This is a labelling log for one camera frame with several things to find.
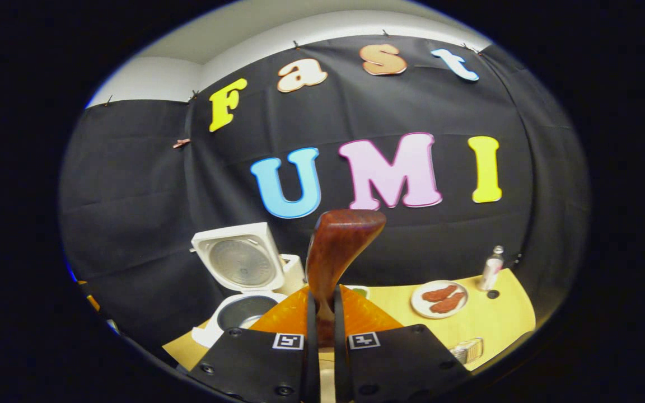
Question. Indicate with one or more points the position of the white divided bean dish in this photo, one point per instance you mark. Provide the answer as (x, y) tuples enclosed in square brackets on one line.
[(360, 291)]

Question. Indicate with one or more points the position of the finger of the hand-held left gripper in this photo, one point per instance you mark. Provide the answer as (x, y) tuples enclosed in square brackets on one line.
[(94, 303)]

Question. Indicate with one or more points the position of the white rice cooker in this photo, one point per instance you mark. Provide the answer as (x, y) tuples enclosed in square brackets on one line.
[(238, 263)]

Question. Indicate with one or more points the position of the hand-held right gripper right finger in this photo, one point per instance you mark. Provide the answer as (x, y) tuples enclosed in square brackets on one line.
[(341, 358)]

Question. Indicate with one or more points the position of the small clear bottle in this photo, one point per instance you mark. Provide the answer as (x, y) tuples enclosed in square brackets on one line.
[(491, 271)]

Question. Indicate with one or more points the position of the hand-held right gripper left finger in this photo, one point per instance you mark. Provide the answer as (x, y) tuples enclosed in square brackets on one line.
[(312, 358)]

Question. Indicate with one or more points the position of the white toaster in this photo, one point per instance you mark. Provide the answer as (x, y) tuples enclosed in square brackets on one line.
[(294, 271)]

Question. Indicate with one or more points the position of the brown wooden spoon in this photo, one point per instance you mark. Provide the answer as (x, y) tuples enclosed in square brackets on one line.
[(339, 246)]

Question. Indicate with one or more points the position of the red meat piece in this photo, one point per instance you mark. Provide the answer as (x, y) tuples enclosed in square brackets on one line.
[(439, 293), (447, 303)]

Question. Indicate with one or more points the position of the white oval plate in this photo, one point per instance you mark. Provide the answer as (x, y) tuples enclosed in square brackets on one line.
[(419, 307)]

